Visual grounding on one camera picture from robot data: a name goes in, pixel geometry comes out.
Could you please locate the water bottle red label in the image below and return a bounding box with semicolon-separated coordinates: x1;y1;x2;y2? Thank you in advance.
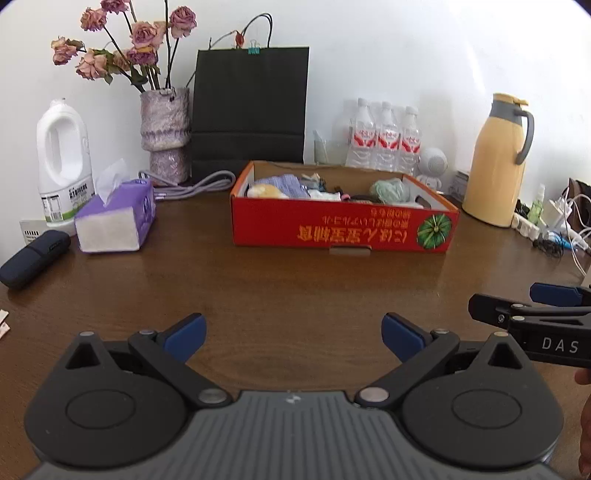
374;102;402;172
346;98;377;168
398;106;422;176

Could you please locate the black paper bag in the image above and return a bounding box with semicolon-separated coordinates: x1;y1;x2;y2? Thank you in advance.
190;13;310;182

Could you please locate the person's right hand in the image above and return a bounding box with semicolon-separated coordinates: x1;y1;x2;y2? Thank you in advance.
575;368;591;480

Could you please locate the yellow plush toy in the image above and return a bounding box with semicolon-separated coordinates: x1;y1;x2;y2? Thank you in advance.
246;182;283;199

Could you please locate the dark blue case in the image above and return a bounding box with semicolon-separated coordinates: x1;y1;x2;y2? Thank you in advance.
0;230;72;291

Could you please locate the white power strip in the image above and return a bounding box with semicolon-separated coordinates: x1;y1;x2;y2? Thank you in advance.
512;212;548;240

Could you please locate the clear drinking glass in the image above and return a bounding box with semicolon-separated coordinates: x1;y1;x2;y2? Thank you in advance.
314;130;347;166

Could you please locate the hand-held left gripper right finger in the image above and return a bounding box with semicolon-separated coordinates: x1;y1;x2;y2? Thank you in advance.
355;312;528;410

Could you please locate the purple white textured vase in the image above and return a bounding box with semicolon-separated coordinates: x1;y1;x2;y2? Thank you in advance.
140;87;191;184

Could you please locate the purple grey cable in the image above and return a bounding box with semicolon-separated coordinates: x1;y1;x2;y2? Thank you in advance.
139;170;237;200

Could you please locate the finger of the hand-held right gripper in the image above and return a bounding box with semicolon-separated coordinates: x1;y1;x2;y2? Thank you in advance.
468;294;591;330
530;282;591;308

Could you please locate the white detergent bottle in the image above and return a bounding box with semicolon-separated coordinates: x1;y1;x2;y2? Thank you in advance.
36;98;95;228

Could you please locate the lavender cloth pouch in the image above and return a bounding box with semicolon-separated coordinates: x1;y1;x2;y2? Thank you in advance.
268;173;311;200

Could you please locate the purple tissue box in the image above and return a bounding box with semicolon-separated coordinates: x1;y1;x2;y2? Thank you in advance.
74;159;157;254

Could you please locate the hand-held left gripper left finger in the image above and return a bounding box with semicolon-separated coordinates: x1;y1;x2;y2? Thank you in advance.
65;313;233;410

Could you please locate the white charger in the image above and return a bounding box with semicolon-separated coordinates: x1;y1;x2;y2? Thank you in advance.
545;198;575;229

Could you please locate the yellow thermos jug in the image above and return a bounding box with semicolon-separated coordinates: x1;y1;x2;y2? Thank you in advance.
462;93;535;228

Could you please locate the white robot-shaped speaker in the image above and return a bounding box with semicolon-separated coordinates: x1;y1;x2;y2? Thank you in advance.
417;147;451;191

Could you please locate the dried pink rose bouquet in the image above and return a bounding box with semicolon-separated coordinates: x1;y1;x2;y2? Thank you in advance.
51;0;198;93

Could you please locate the iridescent organza bag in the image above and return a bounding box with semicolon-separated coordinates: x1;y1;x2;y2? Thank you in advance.
369;178;416;205

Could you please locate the small green spray bottle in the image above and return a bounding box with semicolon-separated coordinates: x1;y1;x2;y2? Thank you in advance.
527;184;546;226

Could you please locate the red cardboard box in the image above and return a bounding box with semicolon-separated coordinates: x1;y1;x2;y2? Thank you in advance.
229;160;461;256

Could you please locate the brown leather bag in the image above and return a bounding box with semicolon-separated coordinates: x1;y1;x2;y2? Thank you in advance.
567;178;591;217

